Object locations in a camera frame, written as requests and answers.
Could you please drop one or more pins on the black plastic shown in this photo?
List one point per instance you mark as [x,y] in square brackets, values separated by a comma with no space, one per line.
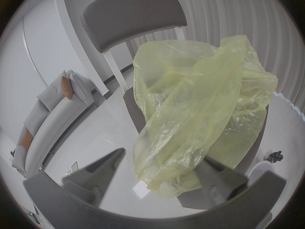
[275,157]

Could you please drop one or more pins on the grey padded white chair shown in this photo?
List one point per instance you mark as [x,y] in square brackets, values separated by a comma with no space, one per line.
[133,18]

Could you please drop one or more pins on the pale grey sofa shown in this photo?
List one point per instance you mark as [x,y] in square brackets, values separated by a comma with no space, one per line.
[54,127]

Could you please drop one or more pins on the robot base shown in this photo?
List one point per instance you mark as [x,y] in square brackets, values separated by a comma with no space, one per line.
[35,217]

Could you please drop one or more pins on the yellow plastic bag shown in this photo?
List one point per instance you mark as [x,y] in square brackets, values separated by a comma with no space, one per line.
[190,104]

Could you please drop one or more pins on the orange cushion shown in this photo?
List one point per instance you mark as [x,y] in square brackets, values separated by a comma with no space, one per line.
[66,88]
[26,139]

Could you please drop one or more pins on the pale grey cushion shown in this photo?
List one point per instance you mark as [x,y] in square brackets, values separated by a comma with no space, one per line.
[35,118]
[51,92]

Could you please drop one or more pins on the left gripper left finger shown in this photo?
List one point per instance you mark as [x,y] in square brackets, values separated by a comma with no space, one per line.
[95,178]

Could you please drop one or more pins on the white trash bin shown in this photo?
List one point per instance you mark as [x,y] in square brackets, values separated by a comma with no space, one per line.
[259,169]

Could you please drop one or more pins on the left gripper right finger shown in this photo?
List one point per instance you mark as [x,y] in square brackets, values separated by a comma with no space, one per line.
[221,182]

